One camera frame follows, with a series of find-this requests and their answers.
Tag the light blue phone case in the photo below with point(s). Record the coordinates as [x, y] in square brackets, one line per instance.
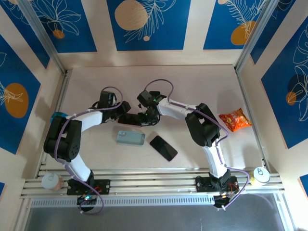
[131, 138]

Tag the aluminium corner post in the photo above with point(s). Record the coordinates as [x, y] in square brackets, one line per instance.
[255, 31]
[41, 31]

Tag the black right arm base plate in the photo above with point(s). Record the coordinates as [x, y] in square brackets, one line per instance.
[203, 185]

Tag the grey metal panel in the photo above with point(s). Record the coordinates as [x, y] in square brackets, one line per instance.
[156, 220]

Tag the orange snack bag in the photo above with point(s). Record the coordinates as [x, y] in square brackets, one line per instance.
[235, 119]

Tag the yellow drink can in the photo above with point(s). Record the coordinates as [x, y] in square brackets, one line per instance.
[261, 176]

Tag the blue plastic cup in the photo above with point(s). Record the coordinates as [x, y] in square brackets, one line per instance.
[57, 115]

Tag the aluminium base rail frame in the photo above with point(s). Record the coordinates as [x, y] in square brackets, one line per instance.
[149, 185]

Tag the black phone light edge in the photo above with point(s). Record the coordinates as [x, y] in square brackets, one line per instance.
[131, 119]

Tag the aluminium side rail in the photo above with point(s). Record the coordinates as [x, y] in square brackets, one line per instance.
[245, 96]
[63, 86]

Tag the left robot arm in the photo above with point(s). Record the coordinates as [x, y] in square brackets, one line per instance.
[65, 139]

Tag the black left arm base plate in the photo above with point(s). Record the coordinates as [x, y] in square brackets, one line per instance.
[103, 186]

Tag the black phone pink edge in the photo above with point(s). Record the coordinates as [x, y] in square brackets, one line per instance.
[163, 148]

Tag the pink drink can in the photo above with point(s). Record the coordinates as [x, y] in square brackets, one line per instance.
[51, 181]

